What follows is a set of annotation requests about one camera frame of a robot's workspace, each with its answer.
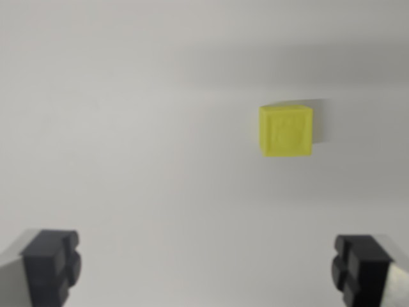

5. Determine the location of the black-padded silver gripper left finger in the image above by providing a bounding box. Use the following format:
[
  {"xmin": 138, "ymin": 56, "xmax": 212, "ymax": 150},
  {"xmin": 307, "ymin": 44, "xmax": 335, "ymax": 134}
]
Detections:
[{"xmin": 0, "ymin": 228, "xmax": 82, "ymax": 307}]

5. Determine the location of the black-padded silver gripper right finger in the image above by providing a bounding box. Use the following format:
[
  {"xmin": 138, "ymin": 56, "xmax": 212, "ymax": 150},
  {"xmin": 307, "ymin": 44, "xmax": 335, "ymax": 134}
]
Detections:
[{"xmin": 330, "ymin": 233, "xmax": 409, "ymax": 307}]

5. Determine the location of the yellow embossed cube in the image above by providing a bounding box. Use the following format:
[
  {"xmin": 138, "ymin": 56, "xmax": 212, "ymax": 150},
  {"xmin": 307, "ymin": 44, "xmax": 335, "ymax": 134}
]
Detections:
[{"xmin": 258, "ymin": 104, "xmax": 314, "ymax": 158}]

